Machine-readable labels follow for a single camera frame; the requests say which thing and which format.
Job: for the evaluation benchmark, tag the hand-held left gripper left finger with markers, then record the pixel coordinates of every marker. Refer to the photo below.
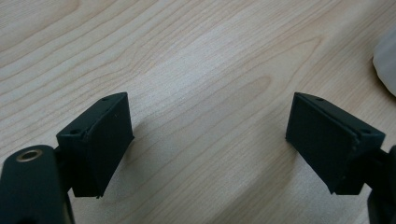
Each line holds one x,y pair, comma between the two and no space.
96,146

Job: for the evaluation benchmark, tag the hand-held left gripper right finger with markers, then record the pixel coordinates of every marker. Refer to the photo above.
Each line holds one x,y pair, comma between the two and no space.
327,146

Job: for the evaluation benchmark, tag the white cloth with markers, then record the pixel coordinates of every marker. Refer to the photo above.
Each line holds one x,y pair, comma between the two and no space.
387,62

